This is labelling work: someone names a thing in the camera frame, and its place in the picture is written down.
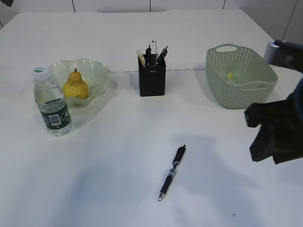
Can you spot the black pen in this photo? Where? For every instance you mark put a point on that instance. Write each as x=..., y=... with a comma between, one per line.
x=175, y=163

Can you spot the yellow pear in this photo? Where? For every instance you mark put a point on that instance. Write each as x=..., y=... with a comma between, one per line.
x=75, y=86

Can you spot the black pen across ruler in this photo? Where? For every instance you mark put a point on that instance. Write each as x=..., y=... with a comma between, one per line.
x=161, y=57

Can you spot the yellow white waste paper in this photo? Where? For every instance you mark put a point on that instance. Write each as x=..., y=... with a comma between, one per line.
x=242, y=81

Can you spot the clear water bottle green label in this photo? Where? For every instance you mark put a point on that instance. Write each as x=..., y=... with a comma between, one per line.
x=51, y=103

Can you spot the green woven plastic basket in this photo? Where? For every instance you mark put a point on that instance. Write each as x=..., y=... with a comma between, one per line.
x=228, y=58

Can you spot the clear plastic ruler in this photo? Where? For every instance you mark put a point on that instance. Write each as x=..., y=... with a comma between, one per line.
x=153, y=46

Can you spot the yellow green pen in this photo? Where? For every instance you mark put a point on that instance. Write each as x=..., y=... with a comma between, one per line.
x=141, y=58

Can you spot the black square pen holder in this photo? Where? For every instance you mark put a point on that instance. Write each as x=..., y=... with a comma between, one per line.
x=152, y=80

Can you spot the black pen apart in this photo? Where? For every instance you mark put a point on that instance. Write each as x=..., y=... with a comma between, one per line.
x=148, y=56

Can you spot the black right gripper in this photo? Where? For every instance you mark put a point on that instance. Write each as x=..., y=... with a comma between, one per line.
x=281, y=128

